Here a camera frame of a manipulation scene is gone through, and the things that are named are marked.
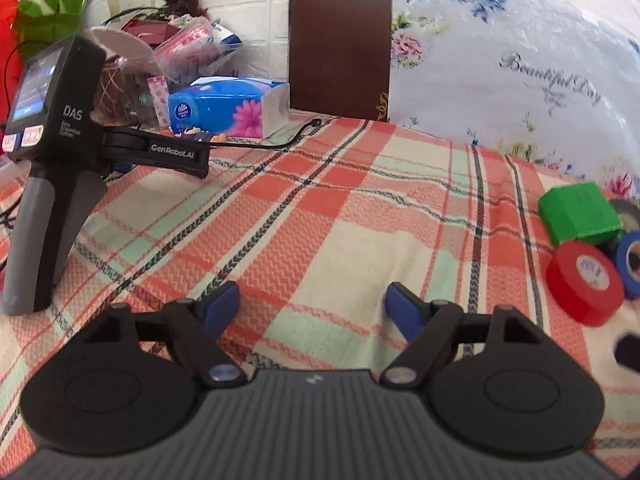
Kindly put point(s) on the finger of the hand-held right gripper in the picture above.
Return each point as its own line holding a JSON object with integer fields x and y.
{"x": 630, "y": 351}

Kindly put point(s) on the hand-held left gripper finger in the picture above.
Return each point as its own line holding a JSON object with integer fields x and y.
{"x": 220, "y": 301}
{"x": 402, "y": 310}

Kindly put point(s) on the red tape roll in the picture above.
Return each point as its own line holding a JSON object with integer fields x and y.
{"x": 565, "y": 280}

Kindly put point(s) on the red plaid blanket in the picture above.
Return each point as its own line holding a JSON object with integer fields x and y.
{"x": 325, "y": 220}

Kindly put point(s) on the plastic-wrapped floral mattress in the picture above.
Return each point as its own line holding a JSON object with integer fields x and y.
{"x": 500, "y": 35}

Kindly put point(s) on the green bag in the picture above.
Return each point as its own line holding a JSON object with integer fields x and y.
{"x": 45, "y": 10}

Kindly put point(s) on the pink patterned tube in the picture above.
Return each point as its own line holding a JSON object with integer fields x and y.
{"x": 159, "y": 102}

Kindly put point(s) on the green block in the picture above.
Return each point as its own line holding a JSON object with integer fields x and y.
{"x": 580, "y": 212}

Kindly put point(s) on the blue tape roll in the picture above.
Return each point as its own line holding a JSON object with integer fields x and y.
{"x": 622, "y": 255}

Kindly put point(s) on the blue floral tissue pack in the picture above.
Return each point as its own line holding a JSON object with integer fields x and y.
{"x": 225, "y": 105}

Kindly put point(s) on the red cloth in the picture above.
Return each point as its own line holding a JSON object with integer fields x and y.
{"x": 6, "y": 50}

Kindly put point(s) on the black tape roll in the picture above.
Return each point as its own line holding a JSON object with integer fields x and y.
{"x": 631, "y": 215}

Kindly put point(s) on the spare hand-held left gripper finger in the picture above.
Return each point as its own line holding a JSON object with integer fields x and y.
{"x": 165, "y": 152}

